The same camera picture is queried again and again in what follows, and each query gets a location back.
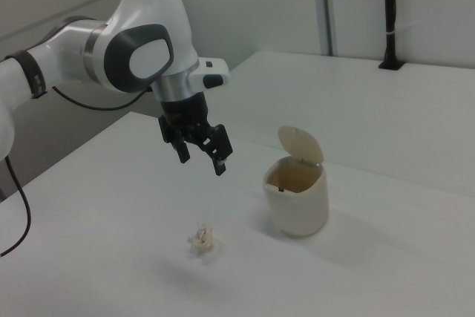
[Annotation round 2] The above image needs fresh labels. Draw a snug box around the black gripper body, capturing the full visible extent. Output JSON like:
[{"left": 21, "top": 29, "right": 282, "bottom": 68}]
[{"left": 160, "top": 90, "right": 211, "bottom": 137}]

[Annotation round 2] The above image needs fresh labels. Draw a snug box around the crumpled paper trash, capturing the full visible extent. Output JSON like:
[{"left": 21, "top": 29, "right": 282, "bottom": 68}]
[{"left": 186, "top": 219, "right": 217, "bottom": 255}]

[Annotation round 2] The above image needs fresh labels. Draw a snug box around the small white bin with lid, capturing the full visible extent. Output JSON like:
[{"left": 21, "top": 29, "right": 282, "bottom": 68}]
[{"left": 262, "top": 125, "right": 330, "bottom": 237}]

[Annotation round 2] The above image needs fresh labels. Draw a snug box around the black pole with clamp base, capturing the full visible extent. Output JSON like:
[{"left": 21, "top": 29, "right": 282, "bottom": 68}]
[{"left": 378, "top": 0, "right": 405, "bottom": 71}]

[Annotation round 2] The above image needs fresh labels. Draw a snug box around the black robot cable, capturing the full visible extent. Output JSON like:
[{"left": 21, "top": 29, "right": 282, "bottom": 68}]
[{"left": 0, "top": 85, "right": 154, "bottom": 258}]

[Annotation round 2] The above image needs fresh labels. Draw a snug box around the black strap on arm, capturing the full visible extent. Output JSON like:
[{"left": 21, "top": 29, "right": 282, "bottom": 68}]
[{"left": 5, "top": 49, "right": 48, "bottom": 99}]

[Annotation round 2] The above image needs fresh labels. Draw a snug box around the grey partition post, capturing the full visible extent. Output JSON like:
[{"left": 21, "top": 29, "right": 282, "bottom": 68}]
[{"left": 319, "top": 0, "right": 341, "bottom": 56}]

